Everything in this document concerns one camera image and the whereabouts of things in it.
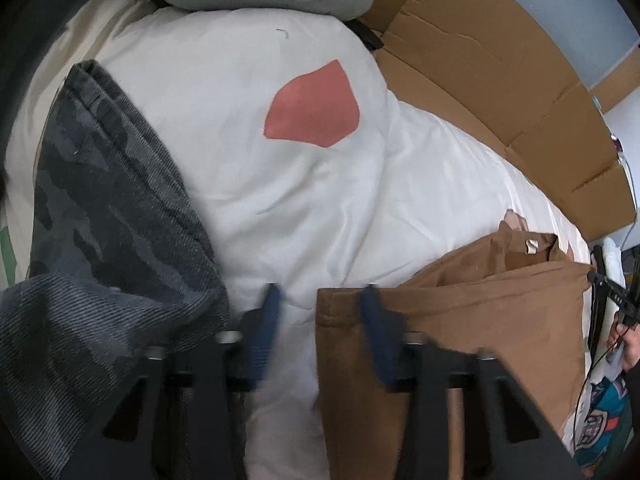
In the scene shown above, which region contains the brown graphic t-shirt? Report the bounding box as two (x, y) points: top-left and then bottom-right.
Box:
(316, 223), (590, 479)

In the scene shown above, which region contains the grey camouflage jacket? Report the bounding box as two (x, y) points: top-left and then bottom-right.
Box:
(1, 61), (230, 479)

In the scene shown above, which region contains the person right hand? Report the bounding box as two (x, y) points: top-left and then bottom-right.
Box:
(606, 314), (640, 375)

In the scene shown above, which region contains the teal patterned bag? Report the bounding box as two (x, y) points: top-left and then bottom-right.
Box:
(575, 374), (634, 479)

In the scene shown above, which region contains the cream bear print bedsheet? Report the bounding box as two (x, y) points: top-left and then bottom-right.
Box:
(1, 0), (588, 479)

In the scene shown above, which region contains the grey wrapped mattress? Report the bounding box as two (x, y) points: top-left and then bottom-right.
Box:
(515, 0), (639, 90)

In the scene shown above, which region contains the brown cardboard sheet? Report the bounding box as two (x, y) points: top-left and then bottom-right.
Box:
(363, 0), (636, 242)

